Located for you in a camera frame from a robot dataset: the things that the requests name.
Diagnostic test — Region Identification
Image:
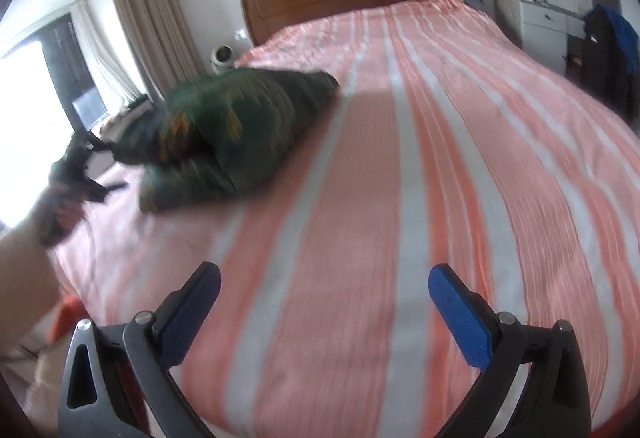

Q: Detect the green landscape brocade jacket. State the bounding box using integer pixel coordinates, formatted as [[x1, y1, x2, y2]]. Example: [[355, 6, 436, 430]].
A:
[[112, 67, 338, 213]]

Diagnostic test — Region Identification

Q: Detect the cream fleece sleeve forearm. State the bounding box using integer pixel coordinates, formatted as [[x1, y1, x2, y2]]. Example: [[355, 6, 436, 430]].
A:
[[1, 219, 58, 362]]

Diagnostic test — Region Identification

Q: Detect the person's left hand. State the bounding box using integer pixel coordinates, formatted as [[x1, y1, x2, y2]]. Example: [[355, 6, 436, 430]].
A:
[[29, 183, 86, 249]]

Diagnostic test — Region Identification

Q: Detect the sheer white curtain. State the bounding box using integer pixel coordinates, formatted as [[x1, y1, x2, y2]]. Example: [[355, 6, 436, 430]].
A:
[[70, 0, 145, 113]]

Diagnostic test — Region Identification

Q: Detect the orange fluffy blanket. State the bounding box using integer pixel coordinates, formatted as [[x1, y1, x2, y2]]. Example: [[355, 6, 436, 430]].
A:
[[46, 295, 89, 345]]

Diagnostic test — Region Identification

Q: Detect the small white fan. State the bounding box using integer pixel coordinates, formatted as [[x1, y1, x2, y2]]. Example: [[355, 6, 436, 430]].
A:
[[209, 45, 235, 76]]

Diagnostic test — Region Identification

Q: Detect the beige curtain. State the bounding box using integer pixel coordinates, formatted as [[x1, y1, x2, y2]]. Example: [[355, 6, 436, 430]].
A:
[[114, 0, 206, 102]]

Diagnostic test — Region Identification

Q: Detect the black and blue hanging jacket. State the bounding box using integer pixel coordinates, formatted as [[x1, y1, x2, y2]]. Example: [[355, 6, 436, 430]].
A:
[[580, 5, 639, 124]]

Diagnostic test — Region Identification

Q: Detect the white bedside dresser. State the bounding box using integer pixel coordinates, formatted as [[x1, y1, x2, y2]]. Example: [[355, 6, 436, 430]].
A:
[[494, 0, 585, 76]]

